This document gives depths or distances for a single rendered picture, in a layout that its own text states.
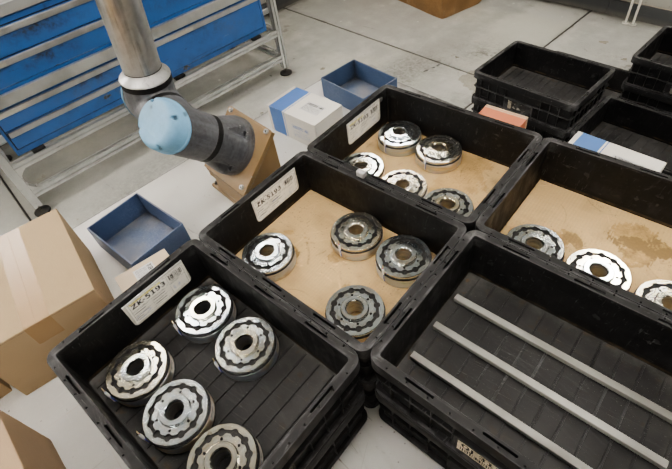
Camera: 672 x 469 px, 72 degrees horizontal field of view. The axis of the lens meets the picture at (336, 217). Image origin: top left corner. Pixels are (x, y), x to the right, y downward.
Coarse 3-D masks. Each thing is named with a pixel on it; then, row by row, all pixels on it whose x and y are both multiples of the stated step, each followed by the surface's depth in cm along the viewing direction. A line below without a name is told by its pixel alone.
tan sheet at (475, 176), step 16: (368, 144) 114; (384, 160) 109; (400, 160) 109; (464, 160) 106; (480, 160) 105; (432, 176) 104; (448, 176) 103; (464, 176) 102; (480, 176) 102; (496, 176) 101; (464, 192) 99; (480, 192) 99
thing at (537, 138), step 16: (416, 96) 108; (352, 112) 107; (464, 112) 102; (336, 128) 104; (512, 128) 96; (336, 160) 96; (368, 176) 91; (400, 192) 87; (496, 192) 84; (432, 208) 84; (480, 208) 82; (464, 224) 81
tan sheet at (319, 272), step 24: (312, 192) 105; (288, 216) 100; (312, 216) 99; (336, 216) 99; (312, 240) 95; (384, 240) 93; (312, 264) 91; (336, 264) 90; (360, 264) 89; (288, 288) 87; (312, 288) 87; (336, 288) 86; (384, 288) 85; (408, 288) 84; (360, 312) 82
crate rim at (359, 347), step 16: (288, 160) 98; (320, 160) 96; (272, 176) 95; (352, 176) 92; (256, 192) 92; (384, 192) 88; (416, 208) 84; (208, 224) 87; (448, 224) 81; (208, 240) 84; (224, 256) 81; (256, 272) 78; (432, 272) 74; (272, 288) 75; (416, 288) 72; (304, 304) 73; (320, 320) 70; (384, 320) 69; (336, 336) 68; (368, 352) 67
